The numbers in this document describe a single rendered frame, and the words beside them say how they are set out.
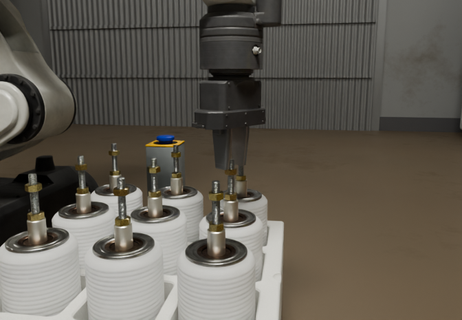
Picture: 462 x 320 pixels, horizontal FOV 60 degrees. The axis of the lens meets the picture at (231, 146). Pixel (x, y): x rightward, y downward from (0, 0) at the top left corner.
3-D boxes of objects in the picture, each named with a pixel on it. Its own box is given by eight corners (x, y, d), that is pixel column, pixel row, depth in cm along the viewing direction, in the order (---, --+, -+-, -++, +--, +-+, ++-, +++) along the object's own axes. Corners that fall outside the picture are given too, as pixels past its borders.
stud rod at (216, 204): (221, 243, 48) (220, 182, 46) (212, 243, 48) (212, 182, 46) (220, 239, 49) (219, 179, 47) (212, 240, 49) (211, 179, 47)
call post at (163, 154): (149, 278, 92) (144, 146, 87) (159, 264, 99) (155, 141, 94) (179, 281, 91) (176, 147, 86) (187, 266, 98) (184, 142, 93)
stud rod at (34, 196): (31, 230, 52) (26, 174, 50) (38, 228, 52) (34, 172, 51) (35, 232, 51) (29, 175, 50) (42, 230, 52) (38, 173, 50)
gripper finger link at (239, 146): (245, 166, 59) (246, 124, 57) (229, 163, 61) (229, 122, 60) (252, 164, 60) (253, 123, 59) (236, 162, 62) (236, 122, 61)
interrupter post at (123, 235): (110, 251, 49) (108, 226, 49) (120, 243, 52) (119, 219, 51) (127, 254, 49) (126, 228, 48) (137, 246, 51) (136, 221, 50)
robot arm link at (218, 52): (236, 119, 65) (236, 43, 63) (284, 124, 59) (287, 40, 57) (176, 126, 56) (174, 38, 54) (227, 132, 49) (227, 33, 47)
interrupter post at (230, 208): (229, 217, 62) (229, 196, 61) (242, 220, 60) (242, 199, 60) (219, 221, 60) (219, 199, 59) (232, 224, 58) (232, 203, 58)
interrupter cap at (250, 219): (227, 208, 65) (227, 204, 65) (265, 219, 60) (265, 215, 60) (194, 221, 59) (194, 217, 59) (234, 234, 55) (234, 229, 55)
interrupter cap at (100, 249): (79, 257, 48) (79, 252, 48) (114, 234, 55) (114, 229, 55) (135, 265, 46) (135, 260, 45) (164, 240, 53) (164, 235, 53)
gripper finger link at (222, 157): (216, 166, 58) (215, 124, 57) (232, 170, 56) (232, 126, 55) (207, 168, 57) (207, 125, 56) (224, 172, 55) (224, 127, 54)
